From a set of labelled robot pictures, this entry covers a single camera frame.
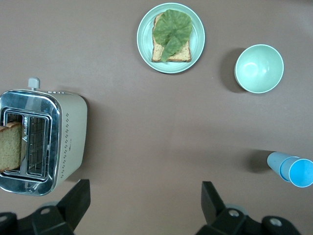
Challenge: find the toast slice under lettuce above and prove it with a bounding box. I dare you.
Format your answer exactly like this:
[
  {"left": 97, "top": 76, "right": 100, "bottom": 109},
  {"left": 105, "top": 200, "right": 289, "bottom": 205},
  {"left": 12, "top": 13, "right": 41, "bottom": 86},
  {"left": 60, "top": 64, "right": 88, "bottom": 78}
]
[{"left": 151, "top": 12, "right": 192, "bottom": 63}]

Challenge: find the brown table cover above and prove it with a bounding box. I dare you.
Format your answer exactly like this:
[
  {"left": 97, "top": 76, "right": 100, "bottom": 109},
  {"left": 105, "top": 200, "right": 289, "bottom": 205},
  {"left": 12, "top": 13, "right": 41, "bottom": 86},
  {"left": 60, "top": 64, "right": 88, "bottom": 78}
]
[{"left": 0, "top": 0, "right": 313, "bottom": 235}]

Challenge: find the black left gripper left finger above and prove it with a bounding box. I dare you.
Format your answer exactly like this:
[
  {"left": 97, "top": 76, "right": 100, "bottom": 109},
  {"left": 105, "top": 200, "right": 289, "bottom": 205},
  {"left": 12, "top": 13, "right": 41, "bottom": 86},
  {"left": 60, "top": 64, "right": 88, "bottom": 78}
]
[{"left": 0, "top": 179, "right": 91, "bottom": 235}]

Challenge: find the blue plastic cup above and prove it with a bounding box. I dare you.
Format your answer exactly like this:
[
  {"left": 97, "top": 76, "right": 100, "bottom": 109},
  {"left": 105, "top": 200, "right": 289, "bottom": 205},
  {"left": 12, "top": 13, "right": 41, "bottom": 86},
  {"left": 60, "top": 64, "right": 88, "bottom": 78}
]
[
  {"left": 279, "top": 156, "right": 313, "bottom": 188},
  {"left": 266, "top": 151, "right": 301, "bottom": 183}
]

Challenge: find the beige and chrome toaster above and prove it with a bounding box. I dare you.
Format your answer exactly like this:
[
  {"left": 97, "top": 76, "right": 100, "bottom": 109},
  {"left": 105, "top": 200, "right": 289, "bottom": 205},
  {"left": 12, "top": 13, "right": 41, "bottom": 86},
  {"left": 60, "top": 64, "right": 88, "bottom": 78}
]
[{"left": 0, "top": 77, "right": 89, "bottom": 197}]

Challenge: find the pale green plate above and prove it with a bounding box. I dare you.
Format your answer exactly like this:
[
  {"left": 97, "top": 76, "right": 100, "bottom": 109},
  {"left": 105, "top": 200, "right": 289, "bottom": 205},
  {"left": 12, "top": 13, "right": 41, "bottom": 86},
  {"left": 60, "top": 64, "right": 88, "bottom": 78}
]
[{"left": 136, "top": 2, "right": 206, "bottom": 75}]

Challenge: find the brown bread slice in toaster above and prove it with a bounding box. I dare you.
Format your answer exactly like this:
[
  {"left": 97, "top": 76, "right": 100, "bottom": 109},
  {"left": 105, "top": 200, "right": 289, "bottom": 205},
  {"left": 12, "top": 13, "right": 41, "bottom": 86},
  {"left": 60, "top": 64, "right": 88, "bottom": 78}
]
[{"left": 0, "top": 121, "right": 23, "bottom": 173}]

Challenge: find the pale green bowl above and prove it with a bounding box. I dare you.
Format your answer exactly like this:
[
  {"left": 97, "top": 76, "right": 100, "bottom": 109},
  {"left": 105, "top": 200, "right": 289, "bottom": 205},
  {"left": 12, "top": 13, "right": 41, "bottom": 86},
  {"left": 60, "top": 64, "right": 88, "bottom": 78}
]
[{"left": 234, "top": 44, "right": 285, "bottom": 94}]

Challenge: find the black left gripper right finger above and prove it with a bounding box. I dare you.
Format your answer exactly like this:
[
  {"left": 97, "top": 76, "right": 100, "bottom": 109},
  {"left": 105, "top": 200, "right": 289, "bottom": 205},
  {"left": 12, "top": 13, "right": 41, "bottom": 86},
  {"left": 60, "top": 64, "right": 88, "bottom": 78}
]
[{"left": 195, "top": 181, "right": 302, "bottom": 235}]

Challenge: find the green lettuce leaf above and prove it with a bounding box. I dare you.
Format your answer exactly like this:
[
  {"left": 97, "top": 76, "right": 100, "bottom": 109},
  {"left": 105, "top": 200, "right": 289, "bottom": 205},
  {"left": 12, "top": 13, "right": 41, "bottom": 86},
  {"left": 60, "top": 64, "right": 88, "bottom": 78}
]
[{"left": 152, "top": 9, "right": 193, "bottom": 63}]

